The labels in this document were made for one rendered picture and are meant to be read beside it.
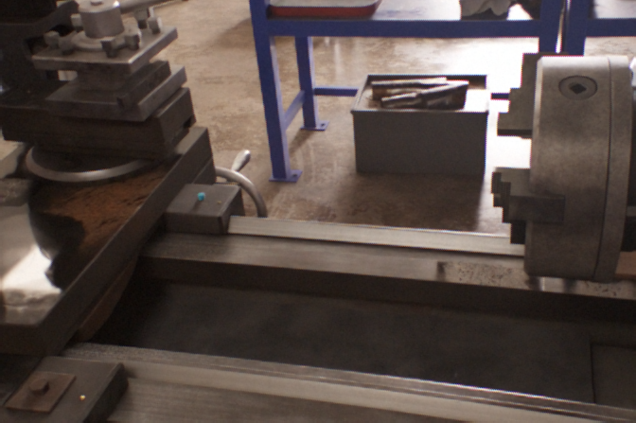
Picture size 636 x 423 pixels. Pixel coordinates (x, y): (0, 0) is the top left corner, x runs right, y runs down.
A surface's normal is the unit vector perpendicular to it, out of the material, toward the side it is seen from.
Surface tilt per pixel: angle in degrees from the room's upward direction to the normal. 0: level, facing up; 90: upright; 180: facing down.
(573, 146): 52
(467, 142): 90
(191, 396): 0
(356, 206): 0
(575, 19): 90
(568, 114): 35
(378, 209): 0
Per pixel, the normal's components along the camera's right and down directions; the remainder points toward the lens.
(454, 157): -0.18, 0.52
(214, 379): -0.22, -0.18
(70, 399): -0.07, -0.85
